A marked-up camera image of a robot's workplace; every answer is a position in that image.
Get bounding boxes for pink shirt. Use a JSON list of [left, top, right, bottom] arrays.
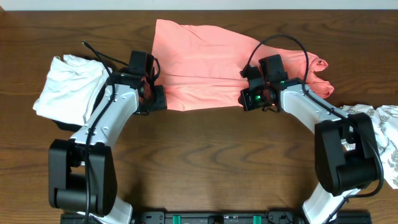
[[152, 19, 334, 111]]

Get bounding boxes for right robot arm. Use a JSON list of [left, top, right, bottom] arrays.
[[239, 55, 383, 223]]

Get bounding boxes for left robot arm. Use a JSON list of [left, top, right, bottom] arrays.
[[49, 51, 167, 223]]

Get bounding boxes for white folded shirt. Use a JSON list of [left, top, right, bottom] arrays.
[[33, 55, 112, 126]]

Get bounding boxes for black folded shirt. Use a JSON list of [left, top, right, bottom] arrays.
[[53, 84, 106, 132]]

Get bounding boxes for white fern print shirt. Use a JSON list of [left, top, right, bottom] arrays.
[[340, 104, 398, 189]]

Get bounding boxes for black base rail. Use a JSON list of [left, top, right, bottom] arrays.
[[60, 210, 372, 224]]

